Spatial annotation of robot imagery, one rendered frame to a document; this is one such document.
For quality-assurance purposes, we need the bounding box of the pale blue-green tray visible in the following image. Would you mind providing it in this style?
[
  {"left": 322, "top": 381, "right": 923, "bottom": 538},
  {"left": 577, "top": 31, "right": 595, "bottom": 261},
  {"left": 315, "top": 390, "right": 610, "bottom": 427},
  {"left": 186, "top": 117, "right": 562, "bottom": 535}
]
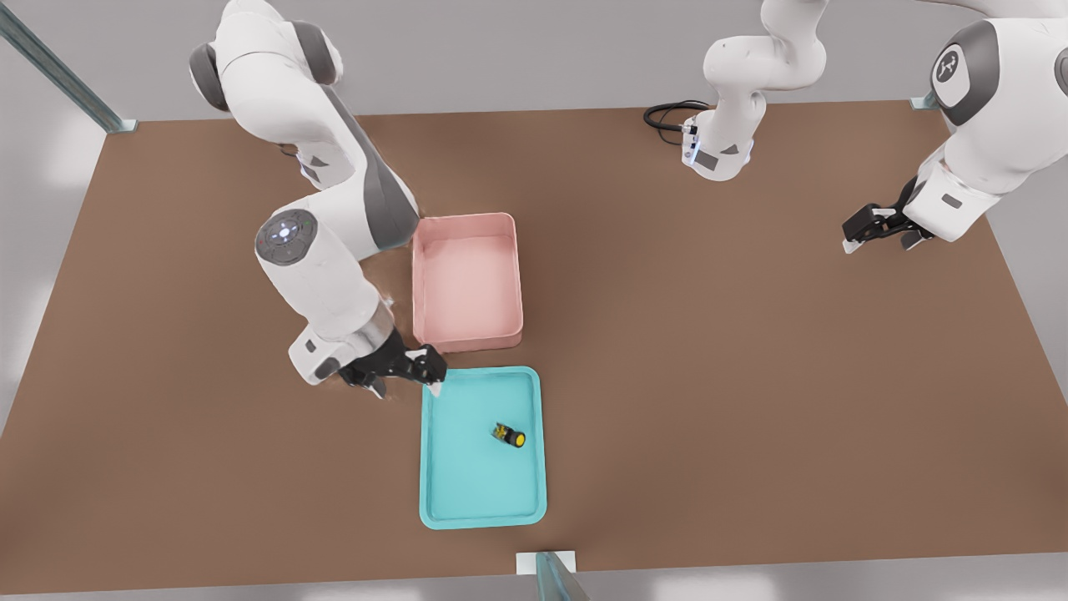
[{"left": 419, "top": 366, "right": 548, "bottom": 530}]

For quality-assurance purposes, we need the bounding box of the pink open box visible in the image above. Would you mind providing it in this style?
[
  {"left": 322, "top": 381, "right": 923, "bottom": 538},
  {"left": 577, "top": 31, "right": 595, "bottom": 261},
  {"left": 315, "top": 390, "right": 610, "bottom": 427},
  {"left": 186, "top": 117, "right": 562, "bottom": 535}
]
[{"left": 411, "top": 212, "right": 525, "bottom": 352}]

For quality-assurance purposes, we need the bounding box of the black cable loop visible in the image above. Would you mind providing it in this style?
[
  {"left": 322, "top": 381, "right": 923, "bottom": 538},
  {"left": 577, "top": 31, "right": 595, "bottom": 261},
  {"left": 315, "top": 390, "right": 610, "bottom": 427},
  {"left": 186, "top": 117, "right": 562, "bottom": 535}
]
[{"left": 643, "top": 100, "right": 712, "bottom": 145}]

